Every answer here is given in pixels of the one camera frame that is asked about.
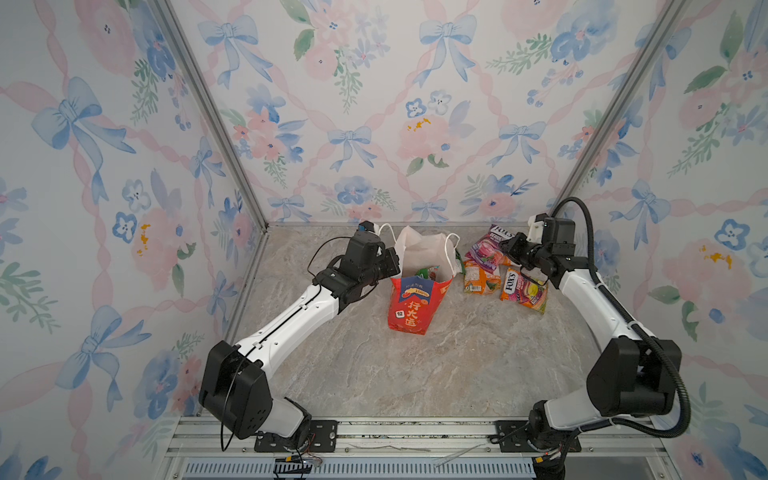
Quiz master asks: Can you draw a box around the pink fruit candy pack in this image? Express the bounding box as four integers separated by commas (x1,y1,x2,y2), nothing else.
500,267,548,313

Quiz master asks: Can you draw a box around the yellow green candy pack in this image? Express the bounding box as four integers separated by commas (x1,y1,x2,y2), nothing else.
415,266,439,282

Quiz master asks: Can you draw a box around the purple berries candy pack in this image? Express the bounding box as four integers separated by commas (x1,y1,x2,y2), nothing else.
465,225,516,273

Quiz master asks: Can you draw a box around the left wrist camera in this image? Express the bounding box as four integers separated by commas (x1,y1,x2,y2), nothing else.
358,221,377,236

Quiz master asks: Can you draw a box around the red paper bag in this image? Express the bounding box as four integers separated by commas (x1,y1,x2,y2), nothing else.
387,226,462,335

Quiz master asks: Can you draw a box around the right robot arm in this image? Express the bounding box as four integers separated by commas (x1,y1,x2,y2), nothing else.
500,214,690,451

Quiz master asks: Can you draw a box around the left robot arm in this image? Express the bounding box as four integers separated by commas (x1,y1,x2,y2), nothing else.
199,221,400,449

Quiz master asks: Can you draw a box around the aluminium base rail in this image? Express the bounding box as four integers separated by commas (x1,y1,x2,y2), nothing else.
157,415,676,480

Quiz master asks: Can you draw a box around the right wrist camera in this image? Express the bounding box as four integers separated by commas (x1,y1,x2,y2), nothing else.
527,213,548,244

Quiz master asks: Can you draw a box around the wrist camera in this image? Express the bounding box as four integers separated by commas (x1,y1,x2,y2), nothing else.
358,221,377,236
527,213,548,244

